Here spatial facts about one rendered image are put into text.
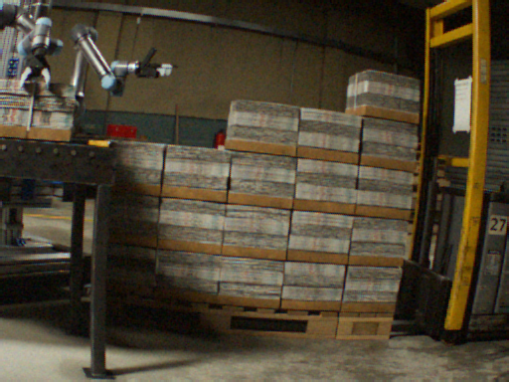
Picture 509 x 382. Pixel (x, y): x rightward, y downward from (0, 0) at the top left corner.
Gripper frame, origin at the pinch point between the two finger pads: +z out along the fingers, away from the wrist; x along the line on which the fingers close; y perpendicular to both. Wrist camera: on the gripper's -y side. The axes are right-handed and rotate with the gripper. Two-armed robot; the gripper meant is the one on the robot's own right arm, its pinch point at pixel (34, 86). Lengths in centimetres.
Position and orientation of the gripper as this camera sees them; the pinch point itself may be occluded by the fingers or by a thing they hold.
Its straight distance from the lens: 233.5
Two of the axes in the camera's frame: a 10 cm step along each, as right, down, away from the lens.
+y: -4.2, 4.2, 8.1
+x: -9.0, -0.8, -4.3
